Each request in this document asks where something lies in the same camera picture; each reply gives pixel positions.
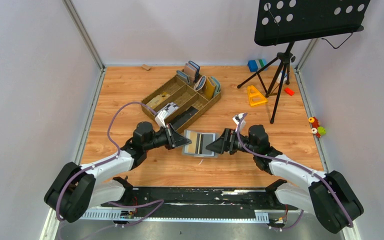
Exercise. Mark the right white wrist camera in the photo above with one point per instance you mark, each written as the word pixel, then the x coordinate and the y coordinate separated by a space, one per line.
pixel 239 121

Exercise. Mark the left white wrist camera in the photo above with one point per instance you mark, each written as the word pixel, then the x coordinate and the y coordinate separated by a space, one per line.
pixel 160 118

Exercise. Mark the yellow card holder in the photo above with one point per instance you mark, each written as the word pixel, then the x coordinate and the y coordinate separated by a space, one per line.
pixel 209 87

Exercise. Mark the blue green toy block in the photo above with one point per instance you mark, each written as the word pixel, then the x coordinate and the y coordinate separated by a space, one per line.
pixel 256 65

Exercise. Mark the tan card in basket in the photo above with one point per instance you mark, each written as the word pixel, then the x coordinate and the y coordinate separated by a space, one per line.
pixel 158 99

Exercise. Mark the black white cards stack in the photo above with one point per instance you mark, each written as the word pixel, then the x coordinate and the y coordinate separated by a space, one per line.
pixel 171 108

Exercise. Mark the small cardboard scrap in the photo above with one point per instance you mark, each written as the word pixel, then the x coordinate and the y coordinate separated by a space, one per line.
pixel 146 67

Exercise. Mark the yellow triangular toy block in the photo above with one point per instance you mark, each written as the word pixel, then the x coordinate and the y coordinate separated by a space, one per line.
pixel 255 97

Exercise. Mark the red green toy figure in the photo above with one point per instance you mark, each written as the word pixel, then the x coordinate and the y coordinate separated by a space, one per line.
pixel 316 128

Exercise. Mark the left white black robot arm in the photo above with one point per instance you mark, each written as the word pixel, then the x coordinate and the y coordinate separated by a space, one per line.
pixel 80 187

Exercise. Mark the black music stand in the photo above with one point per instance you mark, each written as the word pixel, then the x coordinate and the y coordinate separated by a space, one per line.
pixel 290 21

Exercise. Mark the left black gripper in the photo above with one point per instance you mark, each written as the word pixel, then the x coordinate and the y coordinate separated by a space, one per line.
pixel 170 137

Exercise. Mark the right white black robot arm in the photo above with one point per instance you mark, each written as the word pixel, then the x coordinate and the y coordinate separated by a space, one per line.
pixel 328 196

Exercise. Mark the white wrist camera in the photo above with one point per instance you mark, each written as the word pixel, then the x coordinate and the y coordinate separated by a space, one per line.
pixel 160 118
pixel 239 121

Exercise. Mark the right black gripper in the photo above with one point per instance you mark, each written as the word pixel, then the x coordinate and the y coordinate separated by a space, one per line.
pixel 228 141

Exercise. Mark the small red toy brick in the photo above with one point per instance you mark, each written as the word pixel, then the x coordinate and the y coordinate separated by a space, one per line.
pixel 289 91

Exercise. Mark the blue tan card holder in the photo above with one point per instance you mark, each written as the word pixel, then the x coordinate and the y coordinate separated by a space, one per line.
pixel 192 70

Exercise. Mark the woven divided basket tray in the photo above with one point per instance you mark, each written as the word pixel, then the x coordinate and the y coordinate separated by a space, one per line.
pixel 184 96

